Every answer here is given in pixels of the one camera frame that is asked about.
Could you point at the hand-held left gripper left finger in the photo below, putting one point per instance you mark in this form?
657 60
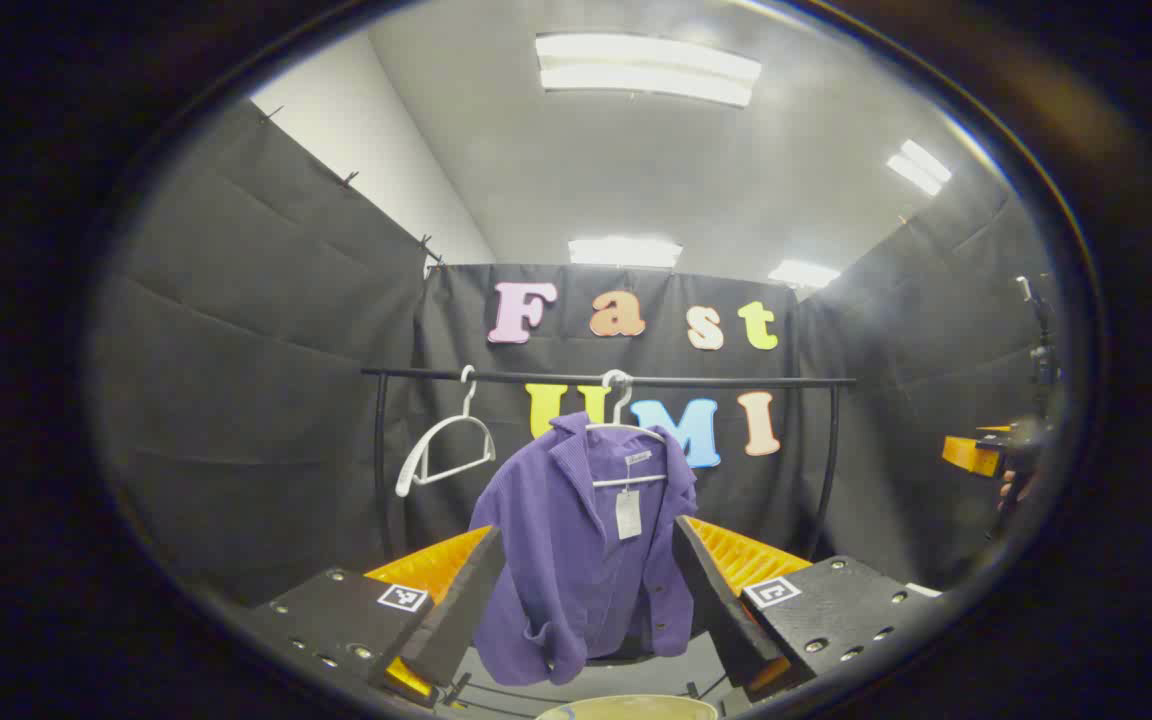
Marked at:
461 600

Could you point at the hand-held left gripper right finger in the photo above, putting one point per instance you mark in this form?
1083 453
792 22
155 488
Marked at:
721 610

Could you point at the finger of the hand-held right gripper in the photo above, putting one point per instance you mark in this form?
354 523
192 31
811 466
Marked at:
971 455

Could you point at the beige laundry hamper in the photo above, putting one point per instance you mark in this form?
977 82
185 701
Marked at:
636 708

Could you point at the white plastic hanger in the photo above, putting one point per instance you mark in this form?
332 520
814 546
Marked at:
436 432
626 428

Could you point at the black metal clothes rack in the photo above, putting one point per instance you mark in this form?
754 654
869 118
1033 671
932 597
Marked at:
716 381

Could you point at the black stand with white clip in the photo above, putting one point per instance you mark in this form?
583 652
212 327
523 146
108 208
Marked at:
1041 340

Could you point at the ceiling light panel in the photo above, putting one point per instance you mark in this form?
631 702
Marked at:
624 252
802 274
918 167

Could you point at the black backdrop cloth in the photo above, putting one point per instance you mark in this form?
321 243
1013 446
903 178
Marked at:
266 380

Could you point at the large double ceiling light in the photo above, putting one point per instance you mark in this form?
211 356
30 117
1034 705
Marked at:
646 70

